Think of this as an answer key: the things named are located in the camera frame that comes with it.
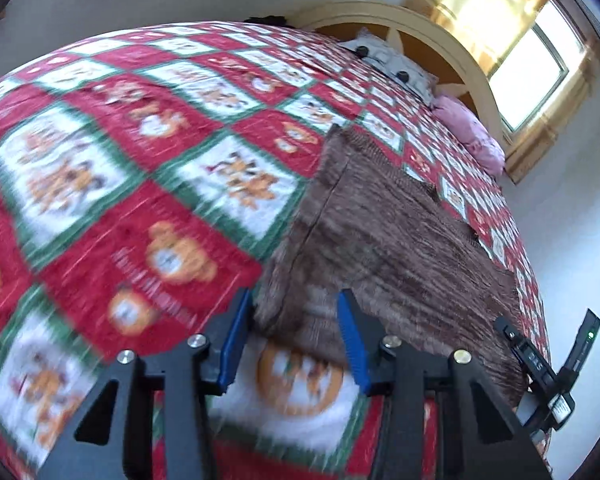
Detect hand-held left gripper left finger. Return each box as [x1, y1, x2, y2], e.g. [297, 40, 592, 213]
[37, 287, 256, 480]

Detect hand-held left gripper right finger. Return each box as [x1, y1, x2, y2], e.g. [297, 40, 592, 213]
[336, 288, 553, 480]

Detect brown knit sweater sun motifs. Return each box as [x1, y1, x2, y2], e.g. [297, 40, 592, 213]
[252, 124, 535, 411]

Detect red checkered printed blanket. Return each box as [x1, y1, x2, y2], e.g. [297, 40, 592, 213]
[0, 21, 553, 480]

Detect pink pillow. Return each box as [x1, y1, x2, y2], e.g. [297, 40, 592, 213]
[431, 95, 507, 177]

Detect grey patterned pillow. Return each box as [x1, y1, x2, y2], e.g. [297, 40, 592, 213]
[340, 27, 439, 102]

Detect window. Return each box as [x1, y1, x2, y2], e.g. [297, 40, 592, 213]
[486, 0, 590, 135]

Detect cream arched bed headboard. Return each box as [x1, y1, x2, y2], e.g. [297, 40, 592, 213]
[300, 1, 515, 147]

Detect dark cloth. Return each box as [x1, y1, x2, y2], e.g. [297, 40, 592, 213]
[242, 14, 295, 27]

